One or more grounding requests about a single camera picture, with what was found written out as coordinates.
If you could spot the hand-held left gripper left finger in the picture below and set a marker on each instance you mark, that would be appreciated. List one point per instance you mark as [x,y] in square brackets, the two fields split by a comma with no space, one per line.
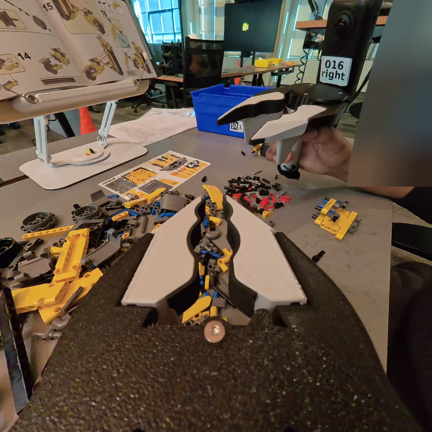
[162,256]

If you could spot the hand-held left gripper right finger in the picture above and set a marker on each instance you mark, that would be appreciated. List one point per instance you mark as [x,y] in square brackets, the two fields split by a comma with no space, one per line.
[266,263]

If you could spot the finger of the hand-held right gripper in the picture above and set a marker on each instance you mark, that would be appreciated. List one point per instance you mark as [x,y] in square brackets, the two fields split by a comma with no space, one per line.
[290,121]
[256,103]

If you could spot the person's right forearm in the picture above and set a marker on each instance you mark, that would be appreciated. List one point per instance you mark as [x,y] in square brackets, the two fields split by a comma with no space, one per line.
[381,191]

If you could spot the person's right hand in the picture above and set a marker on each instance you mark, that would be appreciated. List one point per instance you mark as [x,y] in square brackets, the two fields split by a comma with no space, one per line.
[327,152]

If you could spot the wooden background desk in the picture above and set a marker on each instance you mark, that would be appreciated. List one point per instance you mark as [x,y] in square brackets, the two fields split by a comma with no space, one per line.
[249,71]

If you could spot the yellow box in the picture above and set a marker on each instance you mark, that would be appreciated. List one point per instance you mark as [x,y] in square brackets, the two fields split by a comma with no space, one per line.
[266,62]

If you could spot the small yellow black piece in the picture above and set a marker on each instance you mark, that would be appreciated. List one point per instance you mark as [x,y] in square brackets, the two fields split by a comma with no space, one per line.
[260,150]

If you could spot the blue plastic bin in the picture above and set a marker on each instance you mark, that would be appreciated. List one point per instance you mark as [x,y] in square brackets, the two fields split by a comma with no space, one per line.
[209,111]

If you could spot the black office chair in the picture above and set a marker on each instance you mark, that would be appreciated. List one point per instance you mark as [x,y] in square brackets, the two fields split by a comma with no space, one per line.
[202,67]

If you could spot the pile of black red connector pins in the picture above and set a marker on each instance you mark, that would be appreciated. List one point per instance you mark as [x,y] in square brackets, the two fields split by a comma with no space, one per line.
[260,195]

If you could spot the black computer monitor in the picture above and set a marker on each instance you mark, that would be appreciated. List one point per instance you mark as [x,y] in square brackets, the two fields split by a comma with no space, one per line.
[253,23]

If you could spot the yellow partly built assembly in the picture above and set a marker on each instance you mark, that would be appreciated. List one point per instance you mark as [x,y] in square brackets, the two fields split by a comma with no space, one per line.
[334,219]

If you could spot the yellow curved panel piece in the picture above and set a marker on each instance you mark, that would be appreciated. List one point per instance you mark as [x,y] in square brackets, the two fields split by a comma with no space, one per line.
[213,194]

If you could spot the yellow grey sticker sheet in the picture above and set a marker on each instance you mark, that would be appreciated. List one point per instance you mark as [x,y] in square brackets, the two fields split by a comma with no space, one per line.
[152,172]

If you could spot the grey wheel hub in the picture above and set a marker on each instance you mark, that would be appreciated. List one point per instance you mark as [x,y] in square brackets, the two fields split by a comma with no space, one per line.
[87,212]
[38,221]

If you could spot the pile of yellow grey building pieces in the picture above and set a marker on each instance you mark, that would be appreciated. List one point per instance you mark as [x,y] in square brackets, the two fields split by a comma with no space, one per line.
[67,253]

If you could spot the white printed paper sheets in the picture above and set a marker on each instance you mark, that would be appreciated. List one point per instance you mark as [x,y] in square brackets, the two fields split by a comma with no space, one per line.
[155,125]

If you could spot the white book stand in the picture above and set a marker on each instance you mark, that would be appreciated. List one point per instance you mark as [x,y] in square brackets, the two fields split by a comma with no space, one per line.
[84,158]

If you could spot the small black yellow stud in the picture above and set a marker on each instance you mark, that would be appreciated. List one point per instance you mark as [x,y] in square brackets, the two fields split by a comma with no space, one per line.
[89,151]

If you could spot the person's dark clothing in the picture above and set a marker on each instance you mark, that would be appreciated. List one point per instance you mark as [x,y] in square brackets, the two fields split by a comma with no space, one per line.
[411,303]

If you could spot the orange traffic cone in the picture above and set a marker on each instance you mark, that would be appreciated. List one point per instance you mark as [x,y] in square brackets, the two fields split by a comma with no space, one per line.
[87,121]

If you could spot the building instruction booklet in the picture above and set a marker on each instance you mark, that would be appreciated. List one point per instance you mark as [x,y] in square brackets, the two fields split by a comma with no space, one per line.
[67,40]

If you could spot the wooden wall shelf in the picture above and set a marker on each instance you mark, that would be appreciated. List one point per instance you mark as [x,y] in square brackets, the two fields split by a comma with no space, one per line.
[310,23]

